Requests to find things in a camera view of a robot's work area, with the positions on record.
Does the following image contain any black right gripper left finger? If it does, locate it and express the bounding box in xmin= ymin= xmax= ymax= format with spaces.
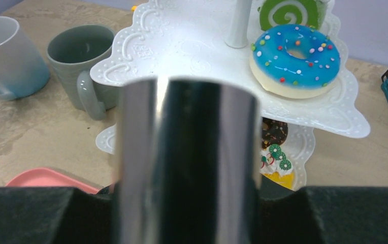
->
xmin=0 ymin=187 xmax=112 ymax=243

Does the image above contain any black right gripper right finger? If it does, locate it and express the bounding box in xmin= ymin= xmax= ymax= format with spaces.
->
xmin=253 ymin=184 xmax=388 ymax=243

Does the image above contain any pink serving tray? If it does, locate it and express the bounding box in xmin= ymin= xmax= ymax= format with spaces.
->
xmin=6 ymin=167 xmax=100 ymax=194

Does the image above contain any chocolate sprinkle donut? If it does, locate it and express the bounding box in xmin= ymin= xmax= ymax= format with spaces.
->
xmin=262 ymin=117 xmax=288 ymax=149

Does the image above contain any white small cup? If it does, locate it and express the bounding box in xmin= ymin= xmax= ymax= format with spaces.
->
xmin=0 ymin=16 xmax=50 ymax=101

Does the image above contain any blue frosted donut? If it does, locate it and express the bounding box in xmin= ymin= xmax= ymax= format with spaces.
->
xmin=249 ymin=24 xmax=341 ymax=99

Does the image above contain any grey mug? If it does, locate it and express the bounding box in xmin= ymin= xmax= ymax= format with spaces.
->
xmin=47 ymin=24 xmax=117 ymax=120

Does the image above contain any green matcha cake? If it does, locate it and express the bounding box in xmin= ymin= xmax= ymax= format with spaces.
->
xmin=257 ymin=0 xmax=328 ymax=31

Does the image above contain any yellow triangular sprinkle cake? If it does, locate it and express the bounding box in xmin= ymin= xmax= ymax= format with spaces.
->
xmin=260 ymin=144 xmax=295 ymax=190

